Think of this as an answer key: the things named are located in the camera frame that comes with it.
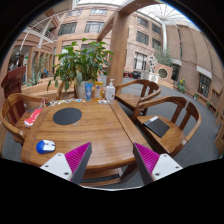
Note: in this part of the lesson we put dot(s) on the wooden table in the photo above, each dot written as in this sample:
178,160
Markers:
106,126

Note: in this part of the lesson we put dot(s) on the white pump sanitizer bottle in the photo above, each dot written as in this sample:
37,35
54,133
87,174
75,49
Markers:
110,91

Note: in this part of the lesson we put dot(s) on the round black mouse pad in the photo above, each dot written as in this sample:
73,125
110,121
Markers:
67,116

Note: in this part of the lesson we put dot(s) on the blue and white computer mouse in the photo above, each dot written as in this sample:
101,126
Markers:
45,146

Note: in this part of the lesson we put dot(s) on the far right wooden chair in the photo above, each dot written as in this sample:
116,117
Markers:
130,100

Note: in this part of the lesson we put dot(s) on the dark red wooden chair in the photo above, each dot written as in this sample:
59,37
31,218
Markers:
13,81

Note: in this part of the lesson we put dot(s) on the blue tube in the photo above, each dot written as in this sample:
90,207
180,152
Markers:
88,90

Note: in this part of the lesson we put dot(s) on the black notebook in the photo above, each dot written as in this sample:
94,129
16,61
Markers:
157,126

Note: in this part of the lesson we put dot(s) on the near right wooden chair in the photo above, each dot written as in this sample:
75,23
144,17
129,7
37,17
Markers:
166,135

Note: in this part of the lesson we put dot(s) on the white statue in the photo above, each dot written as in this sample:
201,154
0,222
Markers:
152,62

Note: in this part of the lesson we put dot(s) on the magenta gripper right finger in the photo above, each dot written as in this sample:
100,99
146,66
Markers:
153,166

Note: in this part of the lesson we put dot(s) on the potted green plant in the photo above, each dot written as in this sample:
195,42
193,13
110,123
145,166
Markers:
77,66

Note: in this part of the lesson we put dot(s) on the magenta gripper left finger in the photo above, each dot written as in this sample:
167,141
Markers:
70,166

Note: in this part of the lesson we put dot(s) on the left wooden chair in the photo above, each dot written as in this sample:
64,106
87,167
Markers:
13,114

